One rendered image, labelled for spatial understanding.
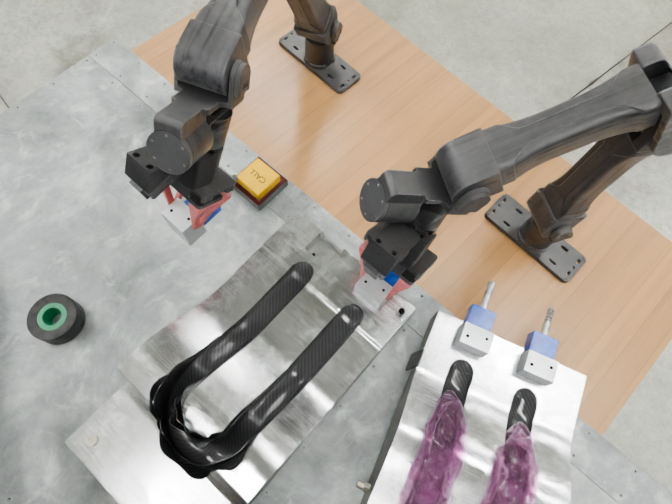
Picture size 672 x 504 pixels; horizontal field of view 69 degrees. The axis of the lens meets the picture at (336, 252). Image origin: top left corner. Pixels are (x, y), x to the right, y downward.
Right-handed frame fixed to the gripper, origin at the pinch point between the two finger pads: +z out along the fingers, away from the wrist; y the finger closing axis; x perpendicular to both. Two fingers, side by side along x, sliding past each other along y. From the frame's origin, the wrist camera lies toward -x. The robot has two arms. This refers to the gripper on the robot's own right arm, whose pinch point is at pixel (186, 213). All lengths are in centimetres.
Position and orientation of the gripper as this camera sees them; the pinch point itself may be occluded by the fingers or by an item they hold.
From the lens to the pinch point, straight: 80.1
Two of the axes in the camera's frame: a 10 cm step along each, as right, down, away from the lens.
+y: 7.5, 6.3, -2.1
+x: 5.5, -4.2, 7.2
